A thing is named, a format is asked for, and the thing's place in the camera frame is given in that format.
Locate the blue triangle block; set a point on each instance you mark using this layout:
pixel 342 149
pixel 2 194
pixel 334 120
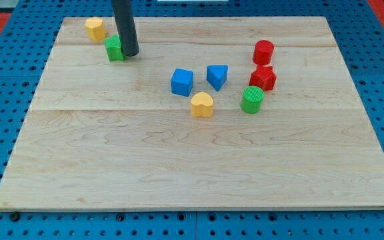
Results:
pixel 217 75

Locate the red star block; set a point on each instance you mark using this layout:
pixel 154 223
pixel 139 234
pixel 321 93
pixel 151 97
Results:
pixel 263 77

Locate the green star block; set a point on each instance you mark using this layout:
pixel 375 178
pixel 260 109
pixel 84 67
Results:
pixel 114 49

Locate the yellow heart block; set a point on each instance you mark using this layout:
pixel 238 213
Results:
pixel 202 105

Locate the blue cube block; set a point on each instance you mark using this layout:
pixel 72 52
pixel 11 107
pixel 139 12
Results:
pixel 182 82

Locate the wooden board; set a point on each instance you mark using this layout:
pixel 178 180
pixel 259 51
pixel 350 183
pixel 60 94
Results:
pixel 103 136

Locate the green cylinder block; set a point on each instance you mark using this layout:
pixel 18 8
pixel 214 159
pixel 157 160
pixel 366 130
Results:
pixel 252 99

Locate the red cylinder block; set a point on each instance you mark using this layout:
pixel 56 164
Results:
pixel 263 52

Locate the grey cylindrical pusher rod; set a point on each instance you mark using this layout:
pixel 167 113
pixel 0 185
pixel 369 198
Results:
pixel 124 19

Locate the yellow pentagon block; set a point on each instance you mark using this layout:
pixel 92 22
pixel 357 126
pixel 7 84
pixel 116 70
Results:
pixel 95 28

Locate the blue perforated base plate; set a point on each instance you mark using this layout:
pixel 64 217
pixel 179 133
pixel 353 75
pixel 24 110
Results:
pixel 25 45

